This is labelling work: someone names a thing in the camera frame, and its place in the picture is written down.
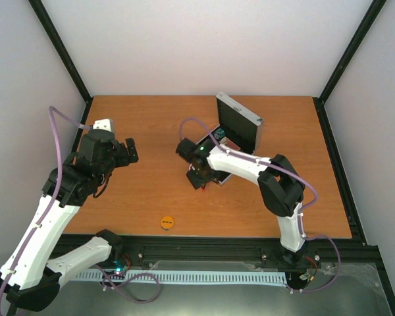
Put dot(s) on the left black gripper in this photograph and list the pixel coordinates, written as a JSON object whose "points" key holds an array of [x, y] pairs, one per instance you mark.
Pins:
{"points": [[126, 159]]}

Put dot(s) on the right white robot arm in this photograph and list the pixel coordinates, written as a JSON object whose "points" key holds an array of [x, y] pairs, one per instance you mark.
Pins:
{"points": [[281, 191]]}

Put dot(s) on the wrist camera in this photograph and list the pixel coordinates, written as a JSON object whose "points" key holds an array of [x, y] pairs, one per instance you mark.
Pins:
{"points": [[106, 124], [185, 149]]}

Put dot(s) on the orange blue round button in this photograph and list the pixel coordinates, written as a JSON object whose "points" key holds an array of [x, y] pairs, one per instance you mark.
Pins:
{"points": [[167, 222]]}

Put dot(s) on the black aluminium frame rail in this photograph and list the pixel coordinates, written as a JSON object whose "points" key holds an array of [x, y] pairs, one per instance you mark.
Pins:
{"points": [[264, 252]]}

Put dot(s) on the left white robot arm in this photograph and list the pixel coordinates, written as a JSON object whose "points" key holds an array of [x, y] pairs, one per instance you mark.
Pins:
{"points": [[30, 279]]}

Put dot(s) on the white slotted cable duct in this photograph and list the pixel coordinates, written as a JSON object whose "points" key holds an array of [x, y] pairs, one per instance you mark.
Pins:
{"points": [[200, 277]]}

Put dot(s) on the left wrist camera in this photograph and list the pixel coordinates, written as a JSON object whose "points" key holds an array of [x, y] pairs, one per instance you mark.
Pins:
{"points": [[106, 124]]}

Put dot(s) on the playing card deck box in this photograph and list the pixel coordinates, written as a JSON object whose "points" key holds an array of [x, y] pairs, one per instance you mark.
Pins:
{"points": [[230, 144]]}

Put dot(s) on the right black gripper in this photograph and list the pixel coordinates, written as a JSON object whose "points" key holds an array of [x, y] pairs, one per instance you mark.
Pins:
{"points": [[196, 182]]}

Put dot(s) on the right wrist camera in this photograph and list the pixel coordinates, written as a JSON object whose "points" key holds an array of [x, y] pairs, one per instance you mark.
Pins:
{"points": [[185, 149]]}

